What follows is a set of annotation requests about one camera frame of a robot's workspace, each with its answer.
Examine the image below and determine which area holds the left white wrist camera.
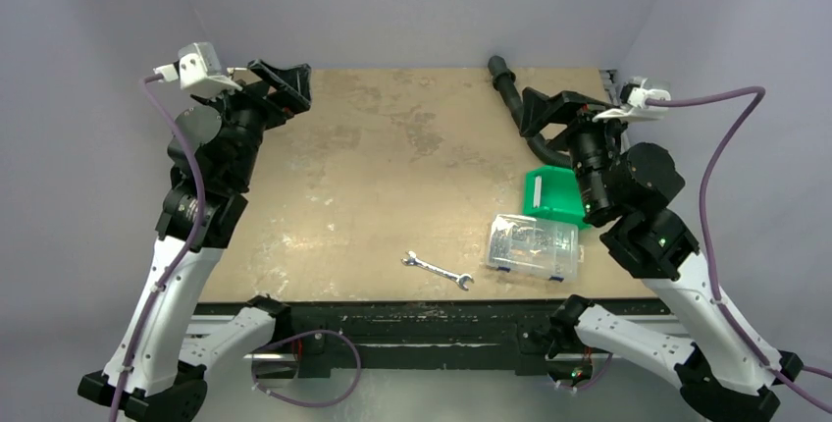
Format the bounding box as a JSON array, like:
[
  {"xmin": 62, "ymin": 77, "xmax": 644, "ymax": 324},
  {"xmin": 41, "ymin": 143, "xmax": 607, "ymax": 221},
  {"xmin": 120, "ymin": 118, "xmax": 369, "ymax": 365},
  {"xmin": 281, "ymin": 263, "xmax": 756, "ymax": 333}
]
[{"xmin": 153, "ymin": 42, "xmax": 242, "ymax": 100}]

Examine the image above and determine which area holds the green plastic bin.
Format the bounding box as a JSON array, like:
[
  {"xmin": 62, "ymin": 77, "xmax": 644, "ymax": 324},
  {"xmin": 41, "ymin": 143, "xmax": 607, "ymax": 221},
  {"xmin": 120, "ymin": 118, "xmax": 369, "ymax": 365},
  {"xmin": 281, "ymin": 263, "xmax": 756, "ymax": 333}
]
[{"xmin": 522, "ymin": 165, "xmax": 591, "ymax": 230}]

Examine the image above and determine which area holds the white card in bin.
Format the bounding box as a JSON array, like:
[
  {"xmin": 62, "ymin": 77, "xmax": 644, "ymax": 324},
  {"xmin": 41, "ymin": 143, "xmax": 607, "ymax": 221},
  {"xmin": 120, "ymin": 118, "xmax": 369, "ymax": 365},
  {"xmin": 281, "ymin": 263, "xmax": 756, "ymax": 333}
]
[{"xmin": 532, "ymin": 176, "xmax": 543, "ymax": 208}]

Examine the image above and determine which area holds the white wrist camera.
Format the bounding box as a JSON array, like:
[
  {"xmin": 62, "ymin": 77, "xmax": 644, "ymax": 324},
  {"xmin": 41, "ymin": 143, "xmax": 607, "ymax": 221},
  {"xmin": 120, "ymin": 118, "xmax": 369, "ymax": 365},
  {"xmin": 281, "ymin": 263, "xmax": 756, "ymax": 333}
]
[
  {"xmin": 593, "ymin": 77, "xmax": 671, "ymax": 123},
  {"xmin": 153, "ymin": 42, "xmax": 242, "ymax": 100}
]

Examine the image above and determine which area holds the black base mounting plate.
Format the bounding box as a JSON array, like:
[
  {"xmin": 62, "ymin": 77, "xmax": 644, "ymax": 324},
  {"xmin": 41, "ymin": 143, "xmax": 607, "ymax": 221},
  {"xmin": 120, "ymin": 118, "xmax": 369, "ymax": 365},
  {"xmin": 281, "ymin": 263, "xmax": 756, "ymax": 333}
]
[{"xmin": 188, "ymin": 298, "xmax": 684, "ymax": 378}]

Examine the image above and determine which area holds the silver open-end wrench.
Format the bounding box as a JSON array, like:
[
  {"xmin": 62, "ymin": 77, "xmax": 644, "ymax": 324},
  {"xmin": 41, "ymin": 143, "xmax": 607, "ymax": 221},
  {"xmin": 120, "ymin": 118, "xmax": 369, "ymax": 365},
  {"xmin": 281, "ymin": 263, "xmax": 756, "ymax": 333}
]
[{"xmin": 400, "ymin": 251, "xmax": 475, "ymax": 291}]

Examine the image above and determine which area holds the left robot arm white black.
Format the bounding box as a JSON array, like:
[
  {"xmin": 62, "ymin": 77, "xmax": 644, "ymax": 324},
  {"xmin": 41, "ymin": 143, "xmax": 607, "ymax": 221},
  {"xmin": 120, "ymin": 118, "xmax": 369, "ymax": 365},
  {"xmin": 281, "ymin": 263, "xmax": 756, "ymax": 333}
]
[{"xmin": 78, "ymin": 54, "xmax": 312, "ymax": 421}]

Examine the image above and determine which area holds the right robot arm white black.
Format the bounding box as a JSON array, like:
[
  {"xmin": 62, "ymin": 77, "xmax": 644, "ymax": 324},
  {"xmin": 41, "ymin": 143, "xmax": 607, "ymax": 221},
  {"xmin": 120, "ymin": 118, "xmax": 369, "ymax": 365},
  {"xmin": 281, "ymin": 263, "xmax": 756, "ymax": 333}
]
[{"xmin": 519, "ymin": 87, "xmax": 804, "ymax": 421}]

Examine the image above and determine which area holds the black corrugated hose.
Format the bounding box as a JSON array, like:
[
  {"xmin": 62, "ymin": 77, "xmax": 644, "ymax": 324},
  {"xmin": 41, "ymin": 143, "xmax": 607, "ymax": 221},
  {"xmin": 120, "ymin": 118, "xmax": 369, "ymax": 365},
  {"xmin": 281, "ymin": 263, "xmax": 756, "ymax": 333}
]
[{"xmin": 487, "ymin": 54, "xmax": 573, "ymax": 168}]

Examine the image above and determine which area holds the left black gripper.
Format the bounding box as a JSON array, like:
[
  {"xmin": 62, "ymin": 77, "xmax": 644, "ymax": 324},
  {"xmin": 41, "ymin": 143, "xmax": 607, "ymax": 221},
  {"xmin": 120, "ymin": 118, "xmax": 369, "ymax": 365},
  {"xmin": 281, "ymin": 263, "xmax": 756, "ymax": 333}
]
[{"xmin": 194, "ymin": 59, "xmax": 310, "ymax": 186}]

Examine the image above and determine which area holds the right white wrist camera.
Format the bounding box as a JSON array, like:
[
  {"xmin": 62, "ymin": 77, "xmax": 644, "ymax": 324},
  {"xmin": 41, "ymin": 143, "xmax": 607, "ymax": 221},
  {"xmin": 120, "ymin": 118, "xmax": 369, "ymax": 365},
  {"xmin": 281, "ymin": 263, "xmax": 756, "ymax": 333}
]
[{"xmin": 593, "ymin": 77, "xmax": 671, "ymax": 123}]

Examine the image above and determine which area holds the clear plastic screw box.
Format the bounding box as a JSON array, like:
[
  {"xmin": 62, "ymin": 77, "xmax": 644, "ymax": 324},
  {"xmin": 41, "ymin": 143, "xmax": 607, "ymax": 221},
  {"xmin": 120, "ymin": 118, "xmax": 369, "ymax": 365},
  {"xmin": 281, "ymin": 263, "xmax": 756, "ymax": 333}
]
[{"xmin": 486, "ymin": 214, "xmax": 582, "ymax": 283}]

